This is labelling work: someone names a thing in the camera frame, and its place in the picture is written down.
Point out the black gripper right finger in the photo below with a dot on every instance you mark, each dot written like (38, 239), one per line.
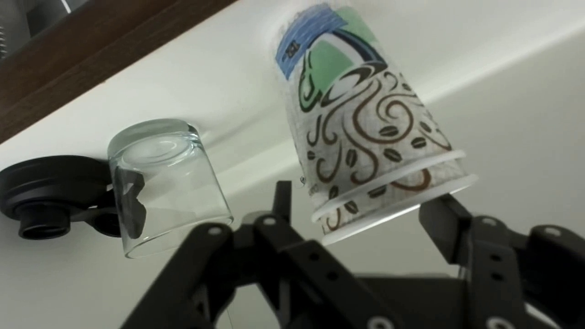
(508, 271)

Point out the clear drinking glass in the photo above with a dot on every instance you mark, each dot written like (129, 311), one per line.
(164, 183)

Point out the black round lid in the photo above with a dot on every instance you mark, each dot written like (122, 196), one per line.
(49, 194)

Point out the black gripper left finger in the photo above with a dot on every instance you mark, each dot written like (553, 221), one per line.
(305, 285)

